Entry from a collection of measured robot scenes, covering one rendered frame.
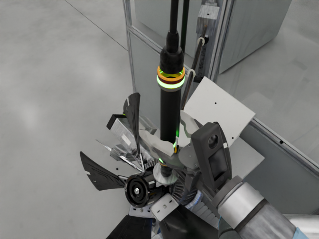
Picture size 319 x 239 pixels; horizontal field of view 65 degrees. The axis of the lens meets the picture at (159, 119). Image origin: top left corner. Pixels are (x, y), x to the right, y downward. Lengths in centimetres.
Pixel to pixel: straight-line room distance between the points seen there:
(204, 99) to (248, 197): 67
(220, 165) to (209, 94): 64
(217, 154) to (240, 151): 106
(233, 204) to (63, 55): 331
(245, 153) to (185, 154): 103
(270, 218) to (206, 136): 16
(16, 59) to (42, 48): 34
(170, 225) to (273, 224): 52
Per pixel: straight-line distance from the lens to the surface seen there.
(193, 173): 47
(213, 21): 101
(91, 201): 228
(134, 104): 93
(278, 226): 46
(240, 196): 45
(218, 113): 104
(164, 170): 65
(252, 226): 45
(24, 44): 399
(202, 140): 40
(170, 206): 95
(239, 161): 145
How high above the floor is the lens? 208
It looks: 52 degrees down
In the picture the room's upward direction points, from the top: straight up
